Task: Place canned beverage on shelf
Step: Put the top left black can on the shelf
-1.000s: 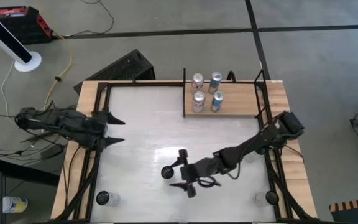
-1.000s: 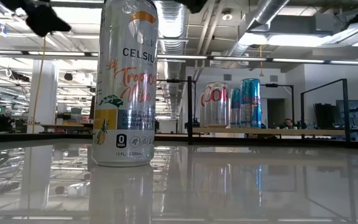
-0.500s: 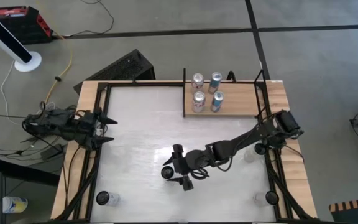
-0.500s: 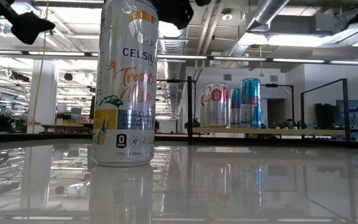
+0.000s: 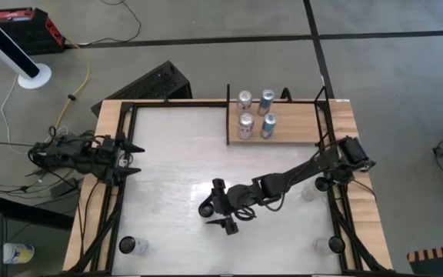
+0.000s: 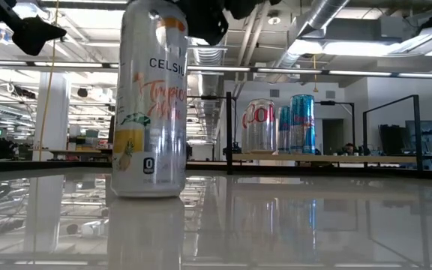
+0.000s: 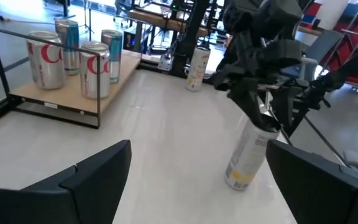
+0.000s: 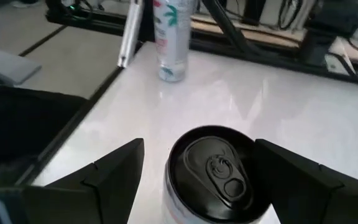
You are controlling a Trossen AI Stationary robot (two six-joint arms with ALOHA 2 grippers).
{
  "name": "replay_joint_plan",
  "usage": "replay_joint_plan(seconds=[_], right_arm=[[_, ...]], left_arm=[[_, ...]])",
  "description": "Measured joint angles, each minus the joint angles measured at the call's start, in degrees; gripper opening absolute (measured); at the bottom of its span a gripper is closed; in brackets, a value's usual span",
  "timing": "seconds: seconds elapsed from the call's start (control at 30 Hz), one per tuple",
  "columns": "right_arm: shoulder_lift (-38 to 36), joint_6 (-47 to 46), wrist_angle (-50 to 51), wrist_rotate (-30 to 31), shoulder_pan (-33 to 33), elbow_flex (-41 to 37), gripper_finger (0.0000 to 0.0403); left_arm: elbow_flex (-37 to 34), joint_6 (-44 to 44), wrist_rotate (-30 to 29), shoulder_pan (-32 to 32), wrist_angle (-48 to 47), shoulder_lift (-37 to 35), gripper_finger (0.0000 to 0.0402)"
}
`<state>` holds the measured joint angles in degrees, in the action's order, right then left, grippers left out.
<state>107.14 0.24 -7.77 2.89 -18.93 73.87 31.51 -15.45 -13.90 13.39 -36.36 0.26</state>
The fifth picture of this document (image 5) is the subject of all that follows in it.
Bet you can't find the black and red toolbox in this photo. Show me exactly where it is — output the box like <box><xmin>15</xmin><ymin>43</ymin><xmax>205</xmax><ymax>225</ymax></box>
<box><xmin>0</xmin><ymin>6</ymin><xmax>67</xmax><ymax>55</ymax></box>

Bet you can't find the blue silver Red Bull can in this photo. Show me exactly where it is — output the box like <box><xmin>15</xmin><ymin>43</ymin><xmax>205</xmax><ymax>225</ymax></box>
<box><xmin>260</xmin><ymin>112</ymin><xmax>278</xmax><ymax>140</ymax></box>
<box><xmin>257</xmin><ymin>88</ymin><xmax>276</xmax><ymax>117</ymax></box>

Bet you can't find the white floor stand round base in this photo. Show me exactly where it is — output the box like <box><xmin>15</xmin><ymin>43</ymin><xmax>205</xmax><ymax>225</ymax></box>
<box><xmin>0</xmin><ymin>3</ymin><xmax>52</xmax><ymax>90</ymax></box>

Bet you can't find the white wipes canister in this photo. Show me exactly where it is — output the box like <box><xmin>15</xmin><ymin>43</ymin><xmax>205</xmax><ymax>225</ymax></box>
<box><xmin>2</xmin><ymin>242</ymin><xmax>35</xmax><ymax>265</ymax></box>

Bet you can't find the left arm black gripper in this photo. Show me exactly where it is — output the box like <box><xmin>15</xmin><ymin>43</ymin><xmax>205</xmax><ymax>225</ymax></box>
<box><xmin>97</xmin><ymin>132</ymin><xmax>146</xmax><ymax>185</ymax></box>

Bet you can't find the silver Diet Coke can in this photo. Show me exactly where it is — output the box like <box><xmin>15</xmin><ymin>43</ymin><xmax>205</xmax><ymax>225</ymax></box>
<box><xmin>235</xmin><ymin>90</ymin><xmax>254</xmax><ymax>118</ymax></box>
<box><xmin>237</xmin><ymin>112</ymin><xmax>255</xmax><ymax>140</ymax></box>

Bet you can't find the yellow cable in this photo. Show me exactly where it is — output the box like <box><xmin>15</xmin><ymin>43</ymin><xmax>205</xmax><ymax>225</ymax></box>
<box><xmin>54</xmin><ymin>38</ymin><xmax>92</xmax><ymax>122</ymax></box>

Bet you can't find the black metal rig frame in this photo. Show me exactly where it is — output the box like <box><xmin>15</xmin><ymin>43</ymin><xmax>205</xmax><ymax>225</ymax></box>
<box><xmin>67</xmin><ymin>98</ymin><xmax>394</xmax><ymax>277</ymax></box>

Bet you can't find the wooden shelf with black frame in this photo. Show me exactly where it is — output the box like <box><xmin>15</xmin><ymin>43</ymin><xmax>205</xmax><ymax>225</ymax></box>
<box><xmin>225</xmin><ymin>83</ymin><xmax>328</xmax><ymax>147</ymax></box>

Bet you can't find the white cable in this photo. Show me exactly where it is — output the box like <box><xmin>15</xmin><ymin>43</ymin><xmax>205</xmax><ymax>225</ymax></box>
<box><xmin>0</xmin><ymin>75</ymin><xmax>52</xmax><ymax>155</ymax></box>

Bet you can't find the black keyboard-like crate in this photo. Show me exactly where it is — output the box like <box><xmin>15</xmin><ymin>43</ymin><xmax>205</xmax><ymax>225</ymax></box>
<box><xmin>90</xmin><ymin>60</ymin><xmax>194</xmax><ymax>118</ymax></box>

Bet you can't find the black power brick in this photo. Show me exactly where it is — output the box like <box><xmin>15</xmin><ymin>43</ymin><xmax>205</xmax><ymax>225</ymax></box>
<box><xmin>49</xmin><ymin>177</ymin><xmax>79</xmax><ymax>198</ymax></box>

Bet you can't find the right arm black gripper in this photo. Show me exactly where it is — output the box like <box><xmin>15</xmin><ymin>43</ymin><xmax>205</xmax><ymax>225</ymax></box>
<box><xmin>198</xmin><ymin>177</ymin><xmax>246</xmax><ymax>237</ymax></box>

